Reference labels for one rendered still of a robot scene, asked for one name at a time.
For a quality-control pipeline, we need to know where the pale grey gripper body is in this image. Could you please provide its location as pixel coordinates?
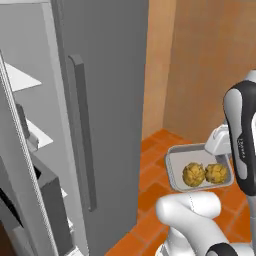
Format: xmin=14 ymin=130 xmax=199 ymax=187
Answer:
xmin=204 ymin=124 xmax=233 ymax=158

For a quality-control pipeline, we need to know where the grey tray container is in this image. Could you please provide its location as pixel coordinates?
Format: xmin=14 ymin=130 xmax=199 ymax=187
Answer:
xmin=164 ymin=142 xmax=235 ymax=194

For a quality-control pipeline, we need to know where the white freezer rack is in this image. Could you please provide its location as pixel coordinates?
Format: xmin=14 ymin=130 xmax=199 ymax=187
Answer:
xmin=4 ymin=61 xmax=43 ymax=93
xmin=25 ymin=119 xmax=55 ymax=150

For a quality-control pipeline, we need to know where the grey open freezer door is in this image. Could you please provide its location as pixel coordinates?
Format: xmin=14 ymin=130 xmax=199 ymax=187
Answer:
xmin=0 ymin=49 xmax=62 ymax=256

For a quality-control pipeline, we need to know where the grey fridge freezer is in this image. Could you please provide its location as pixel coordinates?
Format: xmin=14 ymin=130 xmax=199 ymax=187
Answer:
xmin=0 ymin=0 xmax=150 ymax=256

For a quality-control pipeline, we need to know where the yellow-brown squash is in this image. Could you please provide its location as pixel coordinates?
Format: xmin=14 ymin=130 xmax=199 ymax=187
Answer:
xmin=204 ymin=162 xmax=230 ymax=185
xmin=181 ymin=161 xmax=207 ymax=188

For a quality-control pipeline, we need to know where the grey closed fridge door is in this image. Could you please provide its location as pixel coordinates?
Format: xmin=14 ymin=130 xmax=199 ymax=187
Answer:
xmin=50 ymin=0 xmax=150 ymax=256

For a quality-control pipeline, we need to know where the large dark grey door bin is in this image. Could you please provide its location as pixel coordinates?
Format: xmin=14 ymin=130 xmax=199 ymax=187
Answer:
xmin=30 ymin=152 xmax=74 ymax=256

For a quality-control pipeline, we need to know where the small dark grey door bin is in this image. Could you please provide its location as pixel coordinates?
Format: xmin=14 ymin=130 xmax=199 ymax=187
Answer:
xmin=14 ymin=103 xmax=40 ymax=152

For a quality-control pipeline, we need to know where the grey long door handle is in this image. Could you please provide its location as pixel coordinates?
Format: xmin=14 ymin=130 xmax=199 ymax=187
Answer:
xmin=67 ymin=53 xmax=98 ymax=213

